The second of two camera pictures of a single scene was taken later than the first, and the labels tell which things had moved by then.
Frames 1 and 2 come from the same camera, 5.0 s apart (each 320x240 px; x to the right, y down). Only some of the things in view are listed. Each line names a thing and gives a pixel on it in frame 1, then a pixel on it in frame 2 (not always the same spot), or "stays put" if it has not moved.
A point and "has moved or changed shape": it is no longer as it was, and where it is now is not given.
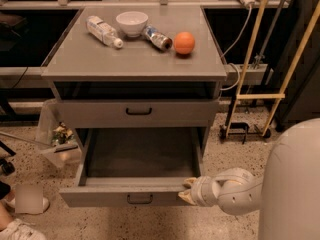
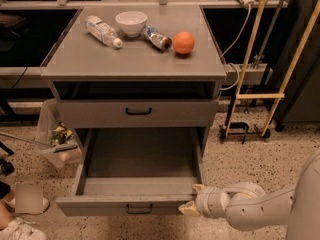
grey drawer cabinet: (138, 81) stays put
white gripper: (199, 192) -> (203, 200)
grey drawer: (133, 167) has moved or changed shape
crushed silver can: (157, 37) stays put
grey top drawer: (141, 113) stays put
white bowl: (132, 23) stays put
